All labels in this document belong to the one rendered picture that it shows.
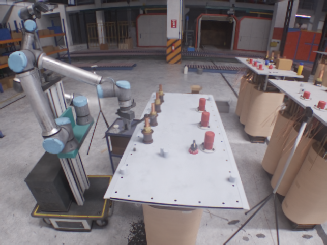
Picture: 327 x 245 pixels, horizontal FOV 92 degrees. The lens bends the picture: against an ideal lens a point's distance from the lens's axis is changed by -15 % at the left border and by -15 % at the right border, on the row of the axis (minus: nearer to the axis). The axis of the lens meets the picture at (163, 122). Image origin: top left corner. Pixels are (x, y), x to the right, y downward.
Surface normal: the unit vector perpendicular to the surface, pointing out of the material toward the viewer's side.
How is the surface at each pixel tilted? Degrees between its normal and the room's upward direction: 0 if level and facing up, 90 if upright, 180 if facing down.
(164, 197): 0
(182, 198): 0
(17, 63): 83
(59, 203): 90
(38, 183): 90
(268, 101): 90
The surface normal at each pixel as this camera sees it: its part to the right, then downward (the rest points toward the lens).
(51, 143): 0.16, 0.55
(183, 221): -0.06, 0.48
